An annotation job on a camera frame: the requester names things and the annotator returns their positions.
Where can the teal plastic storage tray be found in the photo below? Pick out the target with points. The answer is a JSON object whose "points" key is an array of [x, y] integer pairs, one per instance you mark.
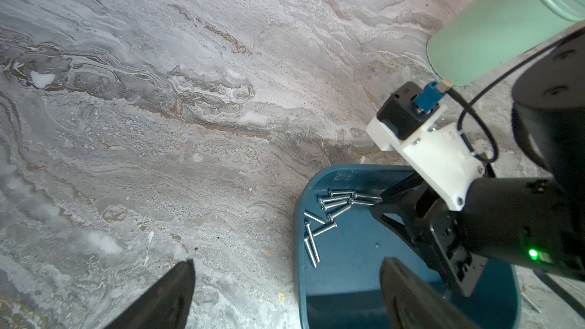
{"points": [[342, 289]]}

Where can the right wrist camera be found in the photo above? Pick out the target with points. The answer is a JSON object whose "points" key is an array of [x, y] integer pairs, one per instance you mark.
{"points": [[409, 107]]}

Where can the pile of silver screws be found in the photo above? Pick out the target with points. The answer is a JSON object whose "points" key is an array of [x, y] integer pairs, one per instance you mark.
{"points": [[333, 204]]}

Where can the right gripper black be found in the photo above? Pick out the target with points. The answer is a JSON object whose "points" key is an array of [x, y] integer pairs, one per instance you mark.
{"points": [[420, 217]]}

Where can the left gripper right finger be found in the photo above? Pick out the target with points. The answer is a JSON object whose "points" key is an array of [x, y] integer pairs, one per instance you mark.
{"points": [[412, 303]]}

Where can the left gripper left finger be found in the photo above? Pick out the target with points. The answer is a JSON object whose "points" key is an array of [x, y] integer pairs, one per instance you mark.
{"points": [[166, 304]]}

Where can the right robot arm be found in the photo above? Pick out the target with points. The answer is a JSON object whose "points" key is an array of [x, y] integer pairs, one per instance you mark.
{"points": [[529, 222]]}

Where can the mint green cup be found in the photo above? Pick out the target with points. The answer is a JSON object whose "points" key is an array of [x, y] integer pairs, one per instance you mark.
{"points": [[488, 33]]}

